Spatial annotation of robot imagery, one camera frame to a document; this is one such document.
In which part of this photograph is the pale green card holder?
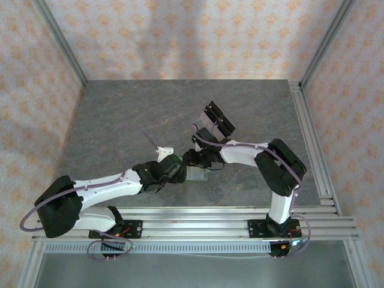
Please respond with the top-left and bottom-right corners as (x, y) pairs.
(185, 166), (209, 182)

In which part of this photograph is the grey metal panel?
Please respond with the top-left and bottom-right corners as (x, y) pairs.
(37, 253), (358, 288)

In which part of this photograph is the orange patterned backdrop cloth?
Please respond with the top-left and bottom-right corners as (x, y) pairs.
(0, 0), (384, 288)

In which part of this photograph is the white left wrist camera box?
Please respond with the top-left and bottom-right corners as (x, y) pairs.
(155, 146), (176, 157)

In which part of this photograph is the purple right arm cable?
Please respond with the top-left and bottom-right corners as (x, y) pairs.
(191, 122), (312, 259)

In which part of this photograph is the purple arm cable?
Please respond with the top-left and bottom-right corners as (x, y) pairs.
(19, 125), (160, 262)
(191, 122), (312, 259)

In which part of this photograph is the aluminum extrusion mounting rail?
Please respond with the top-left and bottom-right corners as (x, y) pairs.
(31, 206), (360, 242)

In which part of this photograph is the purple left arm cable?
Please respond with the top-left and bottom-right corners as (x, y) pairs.
(19, 125), (160, 262)

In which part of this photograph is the slotted grey cable tray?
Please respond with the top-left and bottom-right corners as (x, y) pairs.
(44, 241), (272, 254)

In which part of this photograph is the aluminum extrusion table rail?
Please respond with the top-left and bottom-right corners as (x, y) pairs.
(288, 80), (342, 217)

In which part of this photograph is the aluminum frame post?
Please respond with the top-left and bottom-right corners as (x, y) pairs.
(299, 0), (357, 88)
(32, 0), (89, 88)
(343, 239), (372, 288)
(17, 239), (46, 288)

